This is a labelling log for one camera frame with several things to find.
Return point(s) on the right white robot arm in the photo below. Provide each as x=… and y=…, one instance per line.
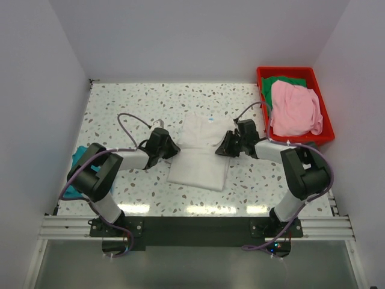
x=307, y=173

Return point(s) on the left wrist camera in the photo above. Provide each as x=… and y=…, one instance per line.
x=158, y=124

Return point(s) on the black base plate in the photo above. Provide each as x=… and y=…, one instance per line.
x=139, y=233

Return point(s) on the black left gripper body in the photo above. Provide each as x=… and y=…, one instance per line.
x=168, y=151

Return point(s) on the pink t shirt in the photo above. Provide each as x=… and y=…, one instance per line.
x=296, y=110

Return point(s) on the teal folded t shirt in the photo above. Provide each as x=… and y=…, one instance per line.
x=84, y=158

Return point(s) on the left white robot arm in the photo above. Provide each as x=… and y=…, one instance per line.
x=95, y=187

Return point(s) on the white t shirt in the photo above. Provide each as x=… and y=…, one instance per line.
x=197, y=164

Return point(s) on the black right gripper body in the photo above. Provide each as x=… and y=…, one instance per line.
x=233, y=144

